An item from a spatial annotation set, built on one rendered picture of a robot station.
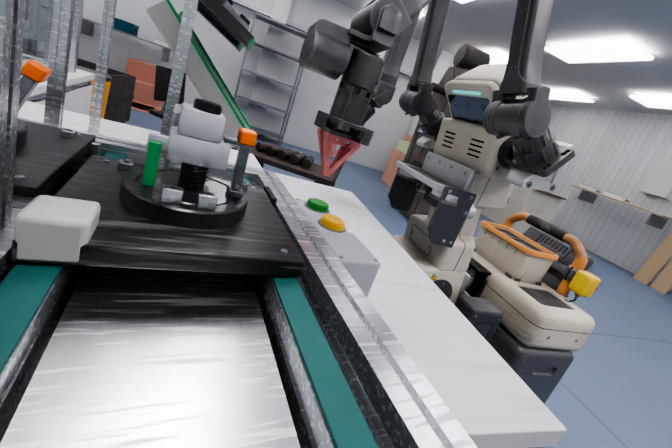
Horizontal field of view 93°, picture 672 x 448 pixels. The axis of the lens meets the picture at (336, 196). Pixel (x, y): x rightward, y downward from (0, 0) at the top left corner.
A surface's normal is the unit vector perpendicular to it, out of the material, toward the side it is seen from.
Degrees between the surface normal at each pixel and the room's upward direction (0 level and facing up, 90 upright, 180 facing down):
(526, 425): 0
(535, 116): 82
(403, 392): 0
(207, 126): 90
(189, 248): 0
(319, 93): 90
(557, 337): 90
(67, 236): 90
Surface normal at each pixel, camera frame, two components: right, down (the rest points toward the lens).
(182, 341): 0.32, -0.91
